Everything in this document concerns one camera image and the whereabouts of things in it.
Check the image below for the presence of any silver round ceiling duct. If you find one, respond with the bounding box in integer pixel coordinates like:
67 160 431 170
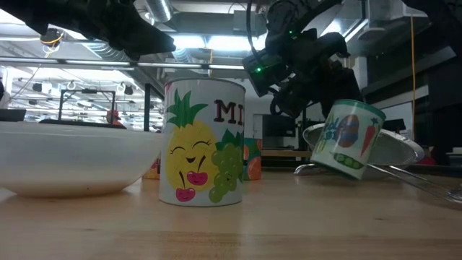
144 0 173 23

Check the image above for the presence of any wooden shelf black metal frame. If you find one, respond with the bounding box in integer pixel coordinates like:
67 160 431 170
143 83 315 160

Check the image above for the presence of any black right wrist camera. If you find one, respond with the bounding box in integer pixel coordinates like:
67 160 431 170
241 48 290 98

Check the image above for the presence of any grey ceiling air unit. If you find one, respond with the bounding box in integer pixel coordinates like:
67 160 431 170
232 9 266 35

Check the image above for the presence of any short pineapple rings can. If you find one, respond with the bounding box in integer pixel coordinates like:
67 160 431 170
143 153 162 181

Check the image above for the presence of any white bowl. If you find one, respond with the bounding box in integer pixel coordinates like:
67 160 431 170
0 121 165 198

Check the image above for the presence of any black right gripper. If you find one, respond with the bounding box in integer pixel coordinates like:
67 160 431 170
277 28 364 118

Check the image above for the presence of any oranges can teal orange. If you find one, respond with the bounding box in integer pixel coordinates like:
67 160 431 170
242 136 263 181

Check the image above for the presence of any black aluminium table frame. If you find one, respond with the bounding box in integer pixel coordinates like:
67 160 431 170
261 157 462 170

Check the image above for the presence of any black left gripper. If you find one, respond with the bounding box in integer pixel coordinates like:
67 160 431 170
77 0 177 61

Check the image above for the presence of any black boxy object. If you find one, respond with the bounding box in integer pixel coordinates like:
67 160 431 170
0 108 27 123

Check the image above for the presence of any mixed fruit can pineapple face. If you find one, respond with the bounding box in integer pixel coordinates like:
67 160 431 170
158 77 247 208

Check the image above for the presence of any black background rig frame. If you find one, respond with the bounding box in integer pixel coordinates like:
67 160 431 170
58 89 116 124

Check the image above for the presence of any black monitor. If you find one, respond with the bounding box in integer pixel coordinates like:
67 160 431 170
262 114 300 138

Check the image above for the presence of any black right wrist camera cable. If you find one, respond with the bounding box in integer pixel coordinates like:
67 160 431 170
246 0 263 61

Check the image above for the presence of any large metal mesh strainer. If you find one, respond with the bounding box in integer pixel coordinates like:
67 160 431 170
294 122 462 204

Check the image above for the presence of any person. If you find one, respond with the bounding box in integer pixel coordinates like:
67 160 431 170
105 109 126 130

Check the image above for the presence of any mixed vegetables can green rim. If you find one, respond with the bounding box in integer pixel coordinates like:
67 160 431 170
309 99 387 181

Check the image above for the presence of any black ceiling cord reel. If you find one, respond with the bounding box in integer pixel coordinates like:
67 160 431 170
38 27 65 48

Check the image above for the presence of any long linear light bar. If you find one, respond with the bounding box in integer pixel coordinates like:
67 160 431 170
0 56 250 72

